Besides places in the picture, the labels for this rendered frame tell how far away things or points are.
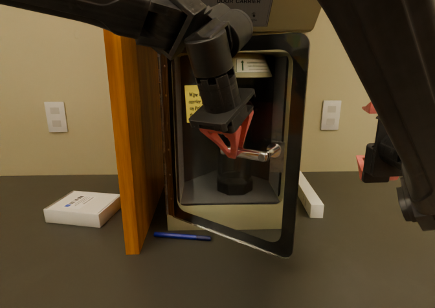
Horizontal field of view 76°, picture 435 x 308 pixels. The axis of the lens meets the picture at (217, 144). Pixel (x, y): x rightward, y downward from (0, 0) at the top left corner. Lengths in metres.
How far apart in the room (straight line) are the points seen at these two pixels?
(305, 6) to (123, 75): 0.36
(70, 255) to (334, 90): 1.00
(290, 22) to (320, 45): 0.53
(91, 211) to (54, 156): 0.49
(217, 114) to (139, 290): 0.36
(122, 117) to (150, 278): 0.32
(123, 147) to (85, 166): 0.65
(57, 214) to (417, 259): 0.86
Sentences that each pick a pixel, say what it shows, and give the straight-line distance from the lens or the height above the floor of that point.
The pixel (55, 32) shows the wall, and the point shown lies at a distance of 1.19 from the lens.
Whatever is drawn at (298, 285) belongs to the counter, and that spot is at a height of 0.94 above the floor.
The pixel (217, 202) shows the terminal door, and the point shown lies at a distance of 0.60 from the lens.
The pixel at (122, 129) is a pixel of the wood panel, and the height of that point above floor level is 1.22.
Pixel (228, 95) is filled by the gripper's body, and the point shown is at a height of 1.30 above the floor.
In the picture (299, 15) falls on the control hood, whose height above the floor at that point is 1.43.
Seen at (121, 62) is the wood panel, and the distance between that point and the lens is 0.56.
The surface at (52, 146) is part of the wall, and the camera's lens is 1.25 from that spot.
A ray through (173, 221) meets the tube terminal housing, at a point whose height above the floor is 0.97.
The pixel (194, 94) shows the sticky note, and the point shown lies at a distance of 0.56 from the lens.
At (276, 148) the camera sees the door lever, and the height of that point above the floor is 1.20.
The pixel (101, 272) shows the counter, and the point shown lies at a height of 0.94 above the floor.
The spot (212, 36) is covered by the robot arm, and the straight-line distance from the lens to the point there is 0.37.
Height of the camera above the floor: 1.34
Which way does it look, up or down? 15 degrees down
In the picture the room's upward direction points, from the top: straight up
